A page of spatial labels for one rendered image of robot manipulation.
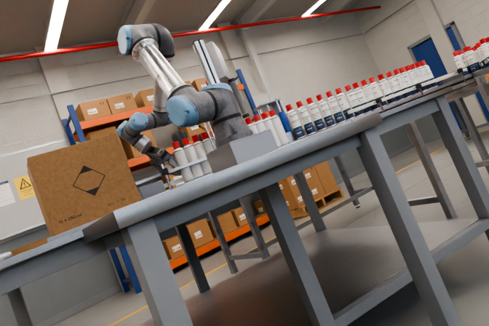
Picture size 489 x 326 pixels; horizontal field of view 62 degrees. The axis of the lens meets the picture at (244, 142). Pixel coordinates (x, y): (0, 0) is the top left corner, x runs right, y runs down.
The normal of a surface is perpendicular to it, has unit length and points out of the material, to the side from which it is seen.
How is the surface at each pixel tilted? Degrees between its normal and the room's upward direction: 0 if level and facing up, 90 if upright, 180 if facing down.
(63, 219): 90
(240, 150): 90
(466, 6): 90
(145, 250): 90
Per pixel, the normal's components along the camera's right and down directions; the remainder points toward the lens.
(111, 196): 0.44, -0.26
